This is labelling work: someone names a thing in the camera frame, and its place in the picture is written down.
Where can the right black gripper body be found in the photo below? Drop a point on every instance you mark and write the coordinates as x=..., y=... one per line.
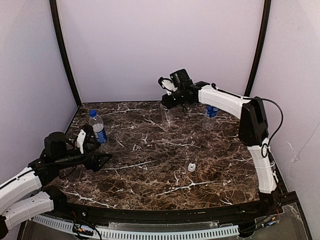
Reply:
x=166, y=102

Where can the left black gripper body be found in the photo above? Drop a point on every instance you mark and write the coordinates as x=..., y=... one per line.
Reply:
x=94, y=161

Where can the clear unlabeled plastic bottle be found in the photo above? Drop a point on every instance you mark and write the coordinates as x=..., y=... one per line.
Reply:
x=167, y=118

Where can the white cap water bottle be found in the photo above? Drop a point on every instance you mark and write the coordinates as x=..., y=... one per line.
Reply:
x=209, y=119

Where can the clear bottle cap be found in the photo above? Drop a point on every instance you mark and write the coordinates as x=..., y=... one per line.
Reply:
x=191, y=167

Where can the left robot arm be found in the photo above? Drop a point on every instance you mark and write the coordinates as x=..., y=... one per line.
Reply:
x=30, y=193

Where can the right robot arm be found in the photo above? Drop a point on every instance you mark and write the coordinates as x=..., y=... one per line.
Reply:
x=253, y=123

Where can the blue cap water bottle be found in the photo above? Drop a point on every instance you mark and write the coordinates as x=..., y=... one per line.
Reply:
x=98, y=126

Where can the small circuit board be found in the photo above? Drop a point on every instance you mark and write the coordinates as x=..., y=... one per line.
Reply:
x=82, y=230

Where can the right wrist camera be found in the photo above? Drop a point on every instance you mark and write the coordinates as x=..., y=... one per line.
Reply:
x=168, y=85

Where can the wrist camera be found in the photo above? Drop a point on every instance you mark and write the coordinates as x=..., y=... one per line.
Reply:
x=168, y=85
x=84, y=138

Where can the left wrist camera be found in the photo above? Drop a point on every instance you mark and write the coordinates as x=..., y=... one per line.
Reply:
x=84, y=138

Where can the white slotted cable duct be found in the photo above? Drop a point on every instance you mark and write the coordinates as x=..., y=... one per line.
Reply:
x=128, y=231

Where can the right black frame post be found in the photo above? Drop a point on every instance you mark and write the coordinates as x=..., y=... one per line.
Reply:
x=259, y=47

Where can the black frame post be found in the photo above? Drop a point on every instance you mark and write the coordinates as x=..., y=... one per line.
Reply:
x=63, y=51
x=259, y=47

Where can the black front table rail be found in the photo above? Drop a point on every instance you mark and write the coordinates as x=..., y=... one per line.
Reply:
x=235, y=214

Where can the left black frame post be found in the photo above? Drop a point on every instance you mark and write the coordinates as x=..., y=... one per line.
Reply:
x=63, y=51

